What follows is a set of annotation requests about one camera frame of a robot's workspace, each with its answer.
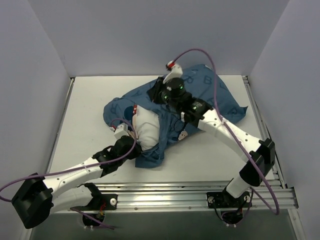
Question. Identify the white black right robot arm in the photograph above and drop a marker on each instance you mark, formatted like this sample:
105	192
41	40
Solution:
258	155

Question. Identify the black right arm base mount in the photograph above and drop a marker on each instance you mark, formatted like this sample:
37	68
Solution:
231	211

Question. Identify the white pillow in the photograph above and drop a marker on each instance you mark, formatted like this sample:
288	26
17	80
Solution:
147	127

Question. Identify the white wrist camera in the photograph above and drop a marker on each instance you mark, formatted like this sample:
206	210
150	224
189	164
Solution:
119	131
175	71

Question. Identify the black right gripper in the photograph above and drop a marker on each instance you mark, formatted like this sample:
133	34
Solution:
155	90

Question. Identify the aluminium front rail frame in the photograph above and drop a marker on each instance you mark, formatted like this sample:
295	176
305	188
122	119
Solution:
159	197

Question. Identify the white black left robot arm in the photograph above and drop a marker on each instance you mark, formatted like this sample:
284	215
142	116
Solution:
40	196

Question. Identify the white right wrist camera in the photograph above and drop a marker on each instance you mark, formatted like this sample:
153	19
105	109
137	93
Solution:
175	71

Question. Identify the aluminium side rail left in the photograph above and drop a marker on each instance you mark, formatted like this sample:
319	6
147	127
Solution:
66	103

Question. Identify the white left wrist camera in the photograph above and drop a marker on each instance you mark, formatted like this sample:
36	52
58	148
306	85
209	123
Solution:
119	131

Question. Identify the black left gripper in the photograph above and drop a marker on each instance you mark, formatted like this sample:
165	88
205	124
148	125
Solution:
135	149

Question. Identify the aluminium side rail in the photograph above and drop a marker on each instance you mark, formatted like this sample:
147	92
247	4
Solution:
264	132
66	103

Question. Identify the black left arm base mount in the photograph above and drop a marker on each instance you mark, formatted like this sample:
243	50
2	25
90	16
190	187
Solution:
93	209

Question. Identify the aluminium side rail right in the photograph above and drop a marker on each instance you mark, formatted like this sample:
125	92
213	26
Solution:
264	132

